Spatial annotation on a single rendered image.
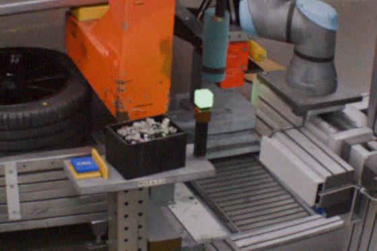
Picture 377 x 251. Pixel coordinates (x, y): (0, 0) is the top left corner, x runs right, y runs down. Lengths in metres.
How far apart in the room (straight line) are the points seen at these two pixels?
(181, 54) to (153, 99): 2.00
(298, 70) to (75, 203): 0.98
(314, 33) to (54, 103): 1.02
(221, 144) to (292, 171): 1.35
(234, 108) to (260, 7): 1.37
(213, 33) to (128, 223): 0.79
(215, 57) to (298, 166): 1.08
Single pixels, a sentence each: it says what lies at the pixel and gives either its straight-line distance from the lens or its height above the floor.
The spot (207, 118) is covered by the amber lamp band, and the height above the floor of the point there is 0.58.
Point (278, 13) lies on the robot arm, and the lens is 2.17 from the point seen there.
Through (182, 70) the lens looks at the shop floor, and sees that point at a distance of 4.42.
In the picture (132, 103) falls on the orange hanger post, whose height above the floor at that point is 0.58.
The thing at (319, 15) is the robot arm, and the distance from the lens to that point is 2.14.
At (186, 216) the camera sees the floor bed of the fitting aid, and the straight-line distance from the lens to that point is 3.03.
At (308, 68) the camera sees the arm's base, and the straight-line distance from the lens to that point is 2.19.
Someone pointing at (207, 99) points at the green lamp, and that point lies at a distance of 2.53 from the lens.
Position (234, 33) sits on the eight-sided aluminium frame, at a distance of 3.18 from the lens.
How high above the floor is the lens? 1.67
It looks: 25 degrees down
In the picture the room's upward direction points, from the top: 4 degrees clockwise
